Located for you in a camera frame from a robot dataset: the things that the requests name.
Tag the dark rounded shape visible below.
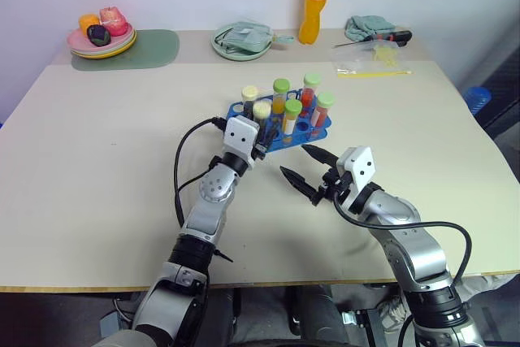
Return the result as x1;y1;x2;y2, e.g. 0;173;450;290
283;284;339;336

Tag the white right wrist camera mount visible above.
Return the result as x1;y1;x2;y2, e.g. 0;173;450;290
336;145;377;202

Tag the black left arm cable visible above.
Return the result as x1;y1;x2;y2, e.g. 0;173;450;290
173;117;228;227

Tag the yellow tube green cap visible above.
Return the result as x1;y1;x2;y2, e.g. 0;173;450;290
271;77;290;115
283;98;303;137

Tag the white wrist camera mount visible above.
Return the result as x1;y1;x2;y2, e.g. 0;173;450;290
222;115;261;161
336;145;377;202

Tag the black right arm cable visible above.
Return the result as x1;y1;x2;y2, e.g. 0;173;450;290
333;194;473;285

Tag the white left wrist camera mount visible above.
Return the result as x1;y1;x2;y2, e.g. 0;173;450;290
222;115;261;161

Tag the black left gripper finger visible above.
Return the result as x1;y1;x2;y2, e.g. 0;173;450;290
263;121;282;152

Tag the green bowl with cloth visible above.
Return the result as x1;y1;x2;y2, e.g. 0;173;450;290
214;20;296;54

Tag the pink toy fruit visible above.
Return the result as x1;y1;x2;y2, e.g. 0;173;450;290
99;6;130;37

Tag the clear plastic bag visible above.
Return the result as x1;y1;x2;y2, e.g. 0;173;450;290
331;42;402;75

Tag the grey robot torso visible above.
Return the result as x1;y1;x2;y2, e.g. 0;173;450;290
91;328;163;347

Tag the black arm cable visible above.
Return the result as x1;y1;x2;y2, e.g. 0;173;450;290
173;117;228;227
333;194;473;285

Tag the blue ribbed object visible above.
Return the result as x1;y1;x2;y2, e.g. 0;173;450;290
463;85;493;117

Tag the black frame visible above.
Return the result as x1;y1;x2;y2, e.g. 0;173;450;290
474;42;520;143

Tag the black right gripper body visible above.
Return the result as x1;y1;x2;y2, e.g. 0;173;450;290
316;166;353;206

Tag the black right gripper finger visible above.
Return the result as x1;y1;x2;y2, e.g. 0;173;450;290
279;166;319;206
301;144;340;167

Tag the blue test tube rack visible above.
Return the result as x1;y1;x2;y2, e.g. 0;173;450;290
226;88;333;155

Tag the orange drink plastic bottle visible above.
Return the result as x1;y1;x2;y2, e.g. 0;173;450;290
298;0;334;46

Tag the dark tube pale yellow cap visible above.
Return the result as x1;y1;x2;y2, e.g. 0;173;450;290
240;85;260;117
251;102;274;149

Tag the orange toy fruit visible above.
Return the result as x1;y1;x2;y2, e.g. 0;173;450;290
78;14;101;35

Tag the mint green plate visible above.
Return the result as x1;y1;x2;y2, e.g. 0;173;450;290
210;24;272;60

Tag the green placemat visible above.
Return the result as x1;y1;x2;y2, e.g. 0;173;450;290
71;28;181;72

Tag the teal cloth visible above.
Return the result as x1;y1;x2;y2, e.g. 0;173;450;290
344;15;396;42

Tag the yellow strip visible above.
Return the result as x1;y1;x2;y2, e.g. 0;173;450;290
336;69;414;79

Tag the dark purple toy fruit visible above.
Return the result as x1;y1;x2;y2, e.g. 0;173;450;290
86;24;112;46

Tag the white fabric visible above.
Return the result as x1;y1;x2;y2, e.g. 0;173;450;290
454;272;520;307

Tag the yellow plate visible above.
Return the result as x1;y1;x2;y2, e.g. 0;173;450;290
71;36;138;61

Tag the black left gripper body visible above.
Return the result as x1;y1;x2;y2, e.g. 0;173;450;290
249;140;270;163

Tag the red tube green cap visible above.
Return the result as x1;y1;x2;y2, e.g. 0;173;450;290
300;73;322;108
311;92;336;128

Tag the red black handle screwdriver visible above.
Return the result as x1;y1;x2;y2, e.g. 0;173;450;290
333;29;414;49

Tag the stack of coloured plates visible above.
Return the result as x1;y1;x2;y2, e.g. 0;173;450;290
66;22;136;54

